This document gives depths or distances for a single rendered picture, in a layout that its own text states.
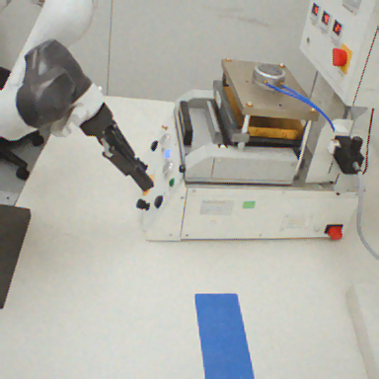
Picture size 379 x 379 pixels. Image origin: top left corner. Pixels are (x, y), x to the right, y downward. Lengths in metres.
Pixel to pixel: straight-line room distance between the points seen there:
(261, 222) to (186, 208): 0.19
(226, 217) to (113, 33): 1.66
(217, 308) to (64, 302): 0.33
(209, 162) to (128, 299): 0.34
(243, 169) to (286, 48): 1.62
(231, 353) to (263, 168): 0.41
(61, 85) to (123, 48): 1.74
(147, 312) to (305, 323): 0.35
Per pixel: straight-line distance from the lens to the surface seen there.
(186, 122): 1.06
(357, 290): 1.08
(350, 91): 0.98
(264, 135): 1.04
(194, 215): 1.06
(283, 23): 2.50
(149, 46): 2.53
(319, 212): 1.15
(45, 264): 1.06
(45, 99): 0.80
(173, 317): 0.96
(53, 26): 0.95
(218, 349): 0.93
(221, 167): 0.99
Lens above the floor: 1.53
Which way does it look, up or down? 37 degrees down
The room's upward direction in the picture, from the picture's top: 8 degrees clockwise
